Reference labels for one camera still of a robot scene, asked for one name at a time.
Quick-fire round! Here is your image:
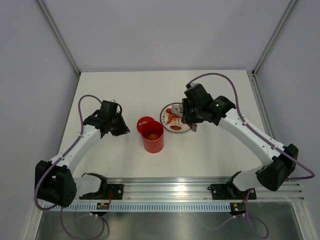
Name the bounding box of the sushi roll piece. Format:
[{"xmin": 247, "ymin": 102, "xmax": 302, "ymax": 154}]
[{"xmin": 175, "ymin": 118, "xmax": 182, "ymax": 127}]

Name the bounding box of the red round lid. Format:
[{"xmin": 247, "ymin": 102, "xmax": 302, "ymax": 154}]
[{"xmin": 136, "ymin": 116, "xmax": 154, "ymax": 133}]

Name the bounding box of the red cylindrical lunch box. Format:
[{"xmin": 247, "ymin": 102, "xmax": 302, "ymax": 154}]
[{"xmin": 140, "ymin": 120, "xmax": 164, "ymax": 154}]

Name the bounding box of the fried chicken nugget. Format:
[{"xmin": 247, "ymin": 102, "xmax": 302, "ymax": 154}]
[{"xmin": 146, "ymin": 133, "xmax": 159, "ymax": 141}]

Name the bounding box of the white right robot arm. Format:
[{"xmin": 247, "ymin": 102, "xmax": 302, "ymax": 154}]
[{"xmin": 182, "ymin": 96, "xmax": 299, "ymax": 198}]

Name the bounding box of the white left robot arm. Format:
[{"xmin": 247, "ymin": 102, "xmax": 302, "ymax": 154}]
[{"xmin": 33, "ymin": 110, "xmax": 130, "ymax": 211}]

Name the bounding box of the orange chicken wing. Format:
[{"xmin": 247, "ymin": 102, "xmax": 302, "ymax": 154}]
[{"xmin": 166, "ymin": 113, "xmax": 181, "ymax": 124}]

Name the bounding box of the white printed plate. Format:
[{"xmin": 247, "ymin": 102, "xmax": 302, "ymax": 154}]
[{"xmin": 159, "ymin": 102, "xmax": 191, "ymax": 134}]

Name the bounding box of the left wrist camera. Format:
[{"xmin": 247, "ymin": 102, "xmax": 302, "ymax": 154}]
[{"xmin": 100, "ymin": 100, "xmax": 123, "ymax": 117}]

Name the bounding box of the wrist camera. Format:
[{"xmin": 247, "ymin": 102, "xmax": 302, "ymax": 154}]
[
  {"xmin": 184, "ymin": 83, "xmax": 213, "ymax": 106},
  {"xmin": 100, "ymin": 100, "xmax": 123, "ymax": 117}
]

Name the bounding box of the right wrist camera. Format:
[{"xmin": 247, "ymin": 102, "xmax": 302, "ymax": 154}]
[{"xmin": 184, "ymin": 83, "xmax": 213, "ymax": 106}]

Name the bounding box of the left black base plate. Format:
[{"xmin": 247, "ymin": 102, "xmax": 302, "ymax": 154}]
[{"xmin": 79, "ymin": 183, "xmax": 124, "ymax": 200}]

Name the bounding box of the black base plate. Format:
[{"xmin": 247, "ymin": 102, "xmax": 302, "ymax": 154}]
[
  {"xmin": 79, "ymin": 183, "xmax": 124, "ymax": 200},
  {"xmin": 207, "ymin": 183, "xmax": 248, "ymax": 201}
]

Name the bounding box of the aluminium mounting rail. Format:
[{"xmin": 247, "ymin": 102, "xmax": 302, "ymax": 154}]
[{"xmin": 36, "ymin": 176, "xmax": 305, "ymax": 203}]

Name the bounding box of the white slotted cable duct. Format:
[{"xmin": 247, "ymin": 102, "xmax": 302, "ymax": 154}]
[{"xmin": 43, "ymin": 202, "xmax": 232, "ymax": 213}]

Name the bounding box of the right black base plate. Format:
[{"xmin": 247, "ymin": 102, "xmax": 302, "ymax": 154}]
[{"xmin": 207, "ymin": 183, "xmax": 248, "ymax": 201}]

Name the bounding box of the right aluminium frame post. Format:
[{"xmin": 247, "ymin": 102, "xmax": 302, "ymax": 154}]
[{"xmin": 252, "ymin": 0, "xmax": 300, "ymax": 77}]

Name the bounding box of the aluminium frame post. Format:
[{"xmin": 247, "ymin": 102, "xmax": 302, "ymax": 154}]
[
  {"xmin": 252, "ymin": 0, "xmax": 300, "ymax": 77},
  {"xmin": 35, "ymin": 0, "xmax": 81, "ymax": 78}
]

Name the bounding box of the left aluminium frame post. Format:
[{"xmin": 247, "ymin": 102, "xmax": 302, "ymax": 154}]
[{"xmin": 35, "ymin": 0, "xmax": 81, "ymax": 78}]

